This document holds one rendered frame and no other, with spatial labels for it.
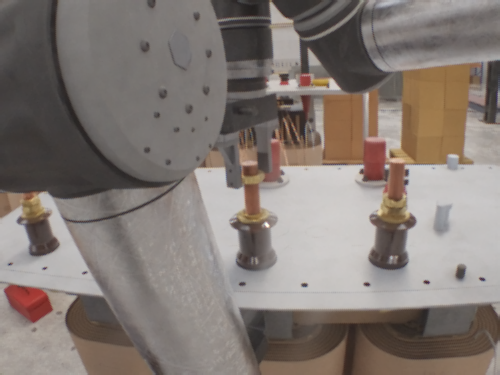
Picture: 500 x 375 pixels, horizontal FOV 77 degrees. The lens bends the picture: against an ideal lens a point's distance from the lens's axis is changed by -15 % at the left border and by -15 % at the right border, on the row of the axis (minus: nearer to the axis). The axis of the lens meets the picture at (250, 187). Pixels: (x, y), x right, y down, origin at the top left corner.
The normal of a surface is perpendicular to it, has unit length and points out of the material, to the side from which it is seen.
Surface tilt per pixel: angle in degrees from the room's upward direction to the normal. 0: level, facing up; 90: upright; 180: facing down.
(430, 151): 90
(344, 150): 90
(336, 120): 90
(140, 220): 92
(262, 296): 11
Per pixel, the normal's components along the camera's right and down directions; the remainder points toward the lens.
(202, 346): 0.48, 0.31
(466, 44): -0.55, 0.78
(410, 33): -0.76, 0.44
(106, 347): -0.14, 0.36
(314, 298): -0.10, -0.85
